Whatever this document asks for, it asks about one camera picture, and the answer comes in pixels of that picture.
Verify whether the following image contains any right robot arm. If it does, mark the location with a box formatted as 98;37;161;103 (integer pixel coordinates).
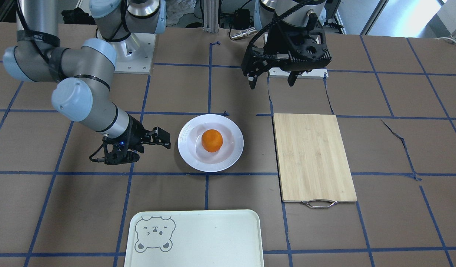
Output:
3;0;171;165

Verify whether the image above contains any orange fruit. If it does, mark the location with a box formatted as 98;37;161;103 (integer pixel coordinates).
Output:
201;129;223;153

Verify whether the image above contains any cream bear tray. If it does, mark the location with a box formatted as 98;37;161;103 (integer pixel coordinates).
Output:
124;210;264;267

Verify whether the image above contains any bamboo cutting board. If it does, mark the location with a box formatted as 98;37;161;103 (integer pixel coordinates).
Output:
273;113;357;208

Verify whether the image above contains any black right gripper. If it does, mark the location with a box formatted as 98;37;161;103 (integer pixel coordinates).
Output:
102;115;171;165

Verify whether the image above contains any white ceramic plate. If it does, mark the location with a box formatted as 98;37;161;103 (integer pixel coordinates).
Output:
177;114;244;172

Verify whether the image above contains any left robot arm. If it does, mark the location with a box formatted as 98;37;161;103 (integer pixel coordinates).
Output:
241;0;332;89

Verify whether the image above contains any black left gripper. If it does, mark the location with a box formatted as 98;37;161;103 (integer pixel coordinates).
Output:
241;24;332;90

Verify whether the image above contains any aluminium frame post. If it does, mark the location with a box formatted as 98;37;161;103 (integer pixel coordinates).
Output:
202;0;221;34

